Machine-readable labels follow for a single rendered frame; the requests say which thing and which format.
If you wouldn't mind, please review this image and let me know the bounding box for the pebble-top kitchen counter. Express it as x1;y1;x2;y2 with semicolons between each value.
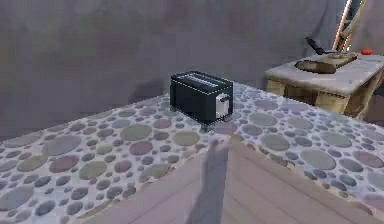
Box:
0;82;384;224

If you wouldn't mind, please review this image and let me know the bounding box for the black toaster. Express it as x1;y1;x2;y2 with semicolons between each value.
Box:
169;70;235;132

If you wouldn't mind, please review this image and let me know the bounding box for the black faucet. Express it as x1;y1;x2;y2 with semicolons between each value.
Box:
304;36;338;56

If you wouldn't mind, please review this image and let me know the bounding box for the wooden cabinet with sink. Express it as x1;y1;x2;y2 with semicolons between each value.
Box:
265;52;384;120

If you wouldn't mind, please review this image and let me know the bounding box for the wooden framed window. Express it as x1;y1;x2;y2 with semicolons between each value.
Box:
331;0;367;53

